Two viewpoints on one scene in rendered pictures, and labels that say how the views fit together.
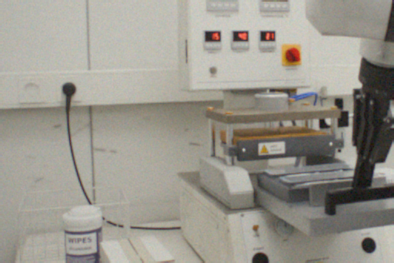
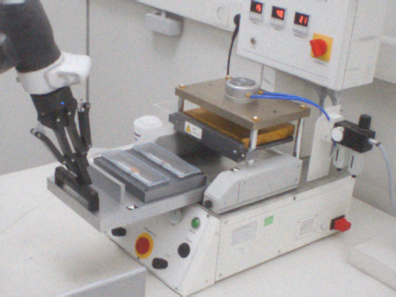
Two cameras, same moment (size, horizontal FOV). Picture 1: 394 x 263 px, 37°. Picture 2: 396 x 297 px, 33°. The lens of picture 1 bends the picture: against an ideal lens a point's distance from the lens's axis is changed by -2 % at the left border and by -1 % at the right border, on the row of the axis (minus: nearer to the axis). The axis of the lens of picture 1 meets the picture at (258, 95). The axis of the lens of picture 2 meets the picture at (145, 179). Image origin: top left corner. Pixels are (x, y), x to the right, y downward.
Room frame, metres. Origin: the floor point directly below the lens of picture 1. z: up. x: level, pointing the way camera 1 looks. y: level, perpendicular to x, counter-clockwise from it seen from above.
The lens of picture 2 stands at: (0.75, -1.37, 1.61)
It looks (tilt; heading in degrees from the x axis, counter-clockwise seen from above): 26 degrees down; 73
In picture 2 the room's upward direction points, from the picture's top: 3 degrees clockwise
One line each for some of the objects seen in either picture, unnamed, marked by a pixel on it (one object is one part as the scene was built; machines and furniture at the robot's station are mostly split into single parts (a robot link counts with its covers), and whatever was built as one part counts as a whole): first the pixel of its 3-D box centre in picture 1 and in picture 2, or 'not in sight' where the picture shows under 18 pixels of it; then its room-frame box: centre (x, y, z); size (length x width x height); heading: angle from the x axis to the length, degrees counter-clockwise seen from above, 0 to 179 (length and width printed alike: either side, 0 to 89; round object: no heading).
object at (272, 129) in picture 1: (275, 128); (240, 115); (1.39, -0.04, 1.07); 0.22 x 0.17 x 0.10; 110
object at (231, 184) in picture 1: (224, 181); (176, 140); (1.28, 0.08, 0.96); 0.25 x 0.05 x 0.07; 20
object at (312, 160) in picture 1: (339, 171); (251, 182); (1.36, -0.18, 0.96); 0.26 x 0.05 x 0.07; 20
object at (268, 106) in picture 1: (274, 118); (255, 107); (1.42, -0.04, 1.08); 0.31 x 0.24 x 0.13; 110
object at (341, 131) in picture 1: (332, 125); (348, 143); (1.58, -0.19, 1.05); 0.15 x 0.05 x 0.15; 110
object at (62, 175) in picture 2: (367, 198); (76, 187); (0.97, -0.18, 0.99); 0.15 x 0.02 x 0.04; 110
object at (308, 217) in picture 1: (330, 193); (131, 180); (1.10, -0.13, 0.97); 0.30 x 0.22 x 0.08; 20
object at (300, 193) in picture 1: (319, 182); (148, 170); (1.15, -0.12, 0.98); 0.20 x 0.17 x 0.03; 110
